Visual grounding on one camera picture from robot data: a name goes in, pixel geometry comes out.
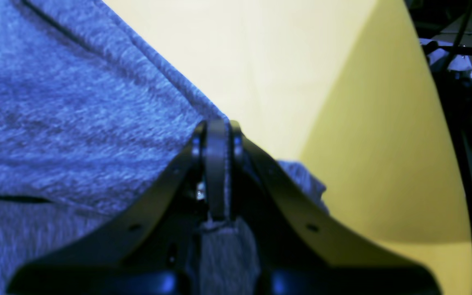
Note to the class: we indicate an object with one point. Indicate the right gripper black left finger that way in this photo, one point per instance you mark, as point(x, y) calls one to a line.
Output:
point(151, 248)

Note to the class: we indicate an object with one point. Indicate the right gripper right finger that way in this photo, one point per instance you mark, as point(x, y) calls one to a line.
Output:
point(304, 251)

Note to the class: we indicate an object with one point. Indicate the grey long-sleeve shirt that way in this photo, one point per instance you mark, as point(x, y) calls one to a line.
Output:
point(90, 115)

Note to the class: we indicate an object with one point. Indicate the yellow table cloth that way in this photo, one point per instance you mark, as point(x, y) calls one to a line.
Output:
point(342, 86)

